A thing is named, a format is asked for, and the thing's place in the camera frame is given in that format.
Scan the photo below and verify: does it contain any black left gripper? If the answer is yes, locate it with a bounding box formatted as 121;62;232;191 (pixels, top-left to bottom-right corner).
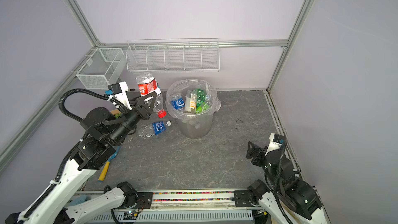
109;91;157;145

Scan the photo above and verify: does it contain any red label clear bottle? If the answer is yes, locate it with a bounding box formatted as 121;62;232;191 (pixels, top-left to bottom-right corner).
136;73;167;118

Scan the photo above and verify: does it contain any clear crushed bottle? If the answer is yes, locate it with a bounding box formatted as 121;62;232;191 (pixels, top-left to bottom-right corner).
138;121;172;139

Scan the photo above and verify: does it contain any white yellow label clear bottle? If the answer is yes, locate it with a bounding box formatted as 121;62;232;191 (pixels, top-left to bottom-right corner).
184;89;198;114

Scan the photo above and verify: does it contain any green label clear bottle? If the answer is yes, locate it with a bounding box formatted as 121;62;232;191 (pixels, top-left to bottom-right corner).
196;102;210;114

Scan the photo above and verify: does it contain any crushed green bottle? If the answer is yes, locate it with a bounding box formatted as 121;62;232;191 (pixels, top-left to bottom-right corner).
197;89;207;103

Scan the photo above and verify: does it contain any blue label bottle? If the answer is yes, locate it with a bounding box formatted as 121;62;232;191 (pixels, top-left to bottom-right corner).
171;92;185;112

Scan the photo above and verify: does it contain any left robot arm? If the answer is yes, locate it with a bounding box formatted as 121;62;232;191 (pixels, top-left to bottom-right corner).
5;88;157;224

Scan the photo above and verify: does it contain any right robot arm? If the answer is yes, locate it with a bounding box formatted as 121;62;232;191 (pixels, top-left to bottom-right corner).
246;133;327;224

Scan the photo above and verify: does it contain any clear plastic bin liner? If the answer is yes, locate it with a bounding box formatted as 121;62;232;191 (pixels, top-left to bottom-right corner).
165;79;221;120

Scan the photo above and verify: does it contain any grey mesh waste bin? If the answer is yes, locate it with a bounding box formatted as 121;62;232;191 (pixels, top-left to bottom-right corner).
174;95;214;139

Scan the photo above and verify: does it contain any beige pot with green plant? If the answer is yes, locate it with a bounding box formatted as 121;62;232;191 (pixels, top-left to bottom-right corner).
111;110;122;118

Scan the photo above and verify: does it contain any white mesh box basket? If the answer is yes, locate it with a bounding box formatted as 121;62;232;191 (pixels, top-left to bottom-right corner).
77;48;126;90

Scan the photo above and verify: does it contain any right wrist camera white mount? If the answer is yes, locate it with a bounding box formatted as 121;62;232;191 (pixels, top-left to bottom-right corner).
266;133;286;154

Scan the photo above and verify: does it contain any white wire wall shelf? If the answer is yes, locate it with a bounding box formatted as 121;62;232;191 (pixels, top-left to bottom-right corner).
125;38;220;72

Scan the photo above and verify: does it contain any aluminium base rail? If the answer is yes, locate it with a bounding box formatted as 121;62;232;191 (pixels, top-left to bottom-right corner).
62;188;324;224

